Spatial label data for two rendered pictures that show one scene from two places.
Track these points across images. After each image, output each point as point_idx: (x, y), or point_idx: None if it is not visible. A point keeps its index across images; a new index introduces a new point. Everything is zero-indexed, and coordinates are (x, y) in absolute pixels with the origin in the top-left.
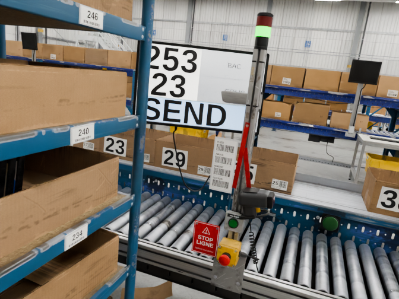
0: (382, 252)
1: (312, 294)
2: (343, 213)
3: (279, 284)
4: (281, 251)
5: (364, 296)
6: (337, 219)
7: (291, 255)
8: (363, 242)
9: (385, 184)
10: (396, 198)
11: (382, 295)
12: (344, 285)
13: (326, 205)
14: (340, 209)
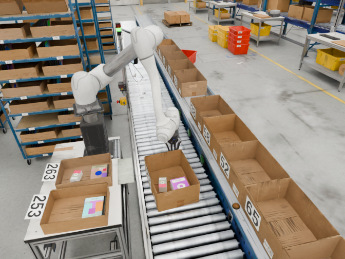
0: (179, 130)
1: (129, 121)
2: (181, 109)
3: (129, 116)
4: (153, 113)
5: (138, 129)
6: (180, 111)
7: (149, 114)
8: (187, 126)
9: (191, 100)
10: (192, 109)
11: (142, 131)
12: (140, 125)
13: (180, 104)
14: (181, 107)
